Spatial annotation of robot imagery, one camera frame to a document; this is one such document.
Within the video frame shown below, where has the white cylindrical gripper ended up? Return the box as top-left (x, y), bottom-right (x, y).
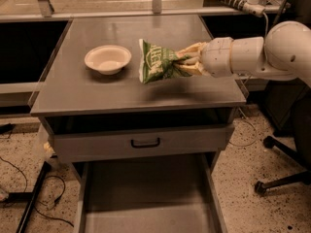
top-left (176, 37), bottom-right (233, 78)

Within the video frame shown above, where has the green jalapeno chip bag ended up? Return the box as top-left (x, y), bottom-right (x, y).
top-left (139, 39), bottom-right (190, 83)

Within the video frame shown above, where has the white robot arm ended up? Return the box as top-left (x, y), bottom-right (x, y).
top-left (174, 21), bottom-right (311, 86)

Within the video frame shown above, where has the grey drawer cabinet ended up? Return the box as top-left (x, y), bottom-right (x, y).
top-left (29, 14), bottom-right (247, 233)

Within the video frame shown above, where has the open grey middle drawer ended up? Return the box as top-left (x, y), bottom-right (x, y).
top-left (73, 154), bottom-right (228, 233)

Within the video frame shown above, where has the grey top drawer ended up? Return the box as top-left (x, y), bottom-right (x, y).
top-left (49, 124), bottom-right (234, 163)

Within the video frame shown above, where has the white power strip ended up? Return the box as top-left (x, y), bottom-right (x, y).
top-left (219, 0), bottom-right (264, 17)

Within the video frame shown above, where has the white paper bowl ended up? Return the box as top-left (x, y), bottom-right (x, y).
top-left (85, 45), bottom-right (131, 75)

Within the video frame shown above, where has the black metal floor bar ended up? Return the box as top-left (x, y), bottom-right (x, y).
top-left (16, 162), bottom-right (51, 233)

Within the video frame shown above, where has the aluminium frame rail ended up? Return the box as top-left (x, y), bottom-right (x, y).
top-left (0, 4), bottom-right (283, 23)

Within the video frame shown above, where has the white power cable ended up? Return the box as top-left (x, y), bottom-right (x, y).
top-left (261, 11), bottom-right (270, 29)

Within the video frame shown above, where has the black drawer handle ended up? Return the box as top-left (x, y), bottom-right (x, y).
top-left (130, 138), bottom-right (160, 149)

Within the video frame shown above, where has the black floor cable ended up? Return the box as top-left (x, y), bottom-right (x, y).
top-left (0, 157), bottom-right (75, 228)

